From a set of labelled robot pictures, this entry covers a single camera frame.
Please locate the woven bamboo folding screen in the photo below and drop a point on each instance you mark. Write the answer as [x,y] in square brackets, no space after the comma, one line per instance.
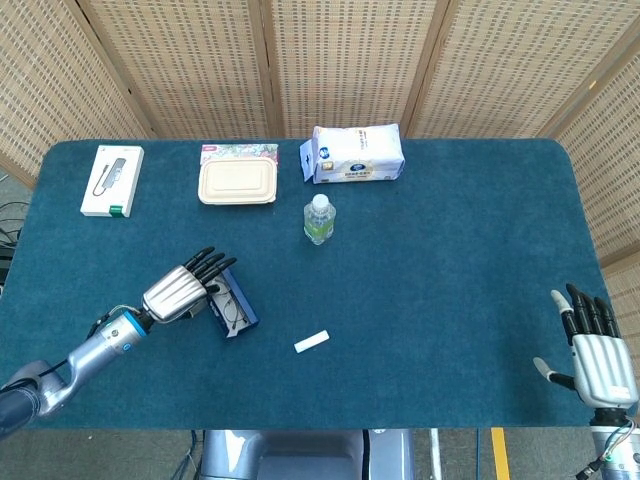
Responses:
[340,65]

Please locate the white tissue paper pack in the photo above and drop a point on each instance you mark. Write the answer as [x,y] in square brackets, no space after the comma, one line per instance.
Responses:
[355,150]

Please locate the yellow floor tape strip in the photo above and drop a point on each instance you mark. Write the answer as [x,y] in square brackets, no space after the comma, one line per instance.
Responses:
[500,455]

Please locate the teal felt table cloth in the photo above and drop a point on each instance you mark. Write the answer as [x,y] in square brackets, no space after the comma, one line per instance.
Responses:
[425,300]

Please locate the floral print flat pack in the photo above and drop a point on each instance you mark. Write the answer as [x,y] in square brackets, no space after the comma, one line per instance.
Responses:
[240,151]

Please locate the white box green stripe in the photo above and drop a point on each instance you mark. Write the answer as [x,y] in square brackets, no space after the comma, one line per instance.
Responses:
[112,180]

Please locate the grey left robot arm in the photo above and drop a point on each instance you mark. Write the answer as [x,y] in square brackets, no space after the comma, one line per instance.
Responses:
[90,352]

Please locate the small folded white paper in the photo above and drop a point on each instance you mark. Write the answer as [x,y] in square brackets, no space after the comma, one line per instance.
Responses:
[311,341]

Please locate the beige lidded lunch box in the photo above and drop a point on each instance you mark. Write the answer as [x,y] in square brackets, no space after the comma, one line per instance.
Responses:
[237,182]

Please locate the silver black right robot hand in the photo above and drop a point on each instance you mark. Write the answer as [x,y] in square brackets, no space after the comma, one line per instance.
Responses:
[602,365]

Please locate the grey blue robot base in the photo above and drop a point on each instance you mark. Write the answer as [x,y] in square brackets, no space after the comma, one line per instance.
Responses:
[300,455]

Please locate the clear bottle green label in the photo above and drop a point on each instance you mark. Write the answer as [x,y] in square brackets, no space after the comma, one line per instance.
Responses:
[319,222]

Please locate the blue glasses box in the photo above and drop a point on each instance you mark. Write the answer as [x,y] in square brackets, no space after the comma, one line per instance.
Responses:
[246,302]

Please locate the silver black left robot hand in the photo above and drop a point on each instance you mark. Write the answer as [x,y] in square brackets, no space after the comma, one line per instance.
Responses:
[172,295]

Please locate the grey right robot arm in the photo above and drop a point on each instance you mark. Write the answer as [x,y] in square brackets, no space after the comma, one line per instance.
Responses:
[617,455]

